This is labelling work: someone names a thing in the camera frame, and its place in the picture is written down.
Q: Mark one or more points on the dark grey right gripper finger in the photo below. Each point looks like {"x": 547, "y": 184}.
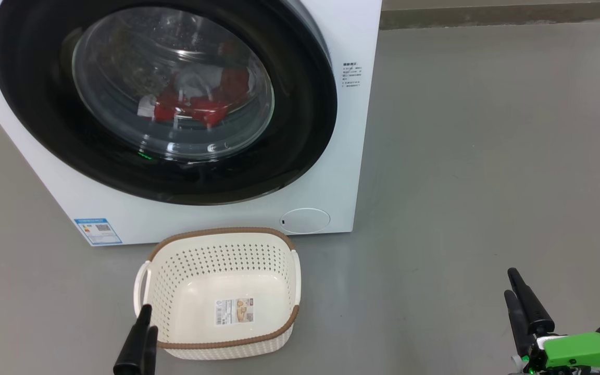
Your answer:
{"x": 520, "y": 328}
{"x": 532, "y": 307}

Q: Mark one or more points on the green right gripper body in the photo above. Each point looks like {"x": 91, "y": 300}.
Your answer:
{"x": 586, "y": 349}

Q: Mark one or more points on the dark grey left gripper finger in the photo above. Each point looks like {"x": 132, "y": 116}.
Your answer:
{"x": 133, "y": 349}
{"x": 151, "y": 354}

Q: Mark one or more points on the red and white garment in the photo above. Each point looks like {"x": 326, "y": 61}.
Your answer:
{"x": 196, "y": 107}

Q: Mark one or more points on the dark round glass washer door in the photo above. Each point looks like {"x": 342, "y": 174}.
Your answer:
{"x": 289, "y": 130}

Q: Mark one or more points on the cream perforated basket brown rim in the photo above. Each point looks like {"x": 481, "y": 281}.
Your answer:
{"x": 175, "y": 281}

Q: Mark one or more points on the printed product label sticker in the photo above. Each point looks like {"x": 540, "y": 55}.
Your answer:
{"x": 235, "y": 311}

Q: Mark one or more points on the white front-load washing machine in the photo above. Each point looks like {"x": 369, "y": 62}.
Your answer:
{"x": 29, "y": 172}

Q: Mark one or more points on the blue energy label sticker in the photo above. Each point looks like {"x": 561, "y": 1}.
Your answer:
{"x": 98, "y": 232}

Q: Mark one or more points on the round white filter cover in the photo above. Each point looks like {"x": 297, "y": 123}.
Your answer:
{"x": 305, "y": 221}

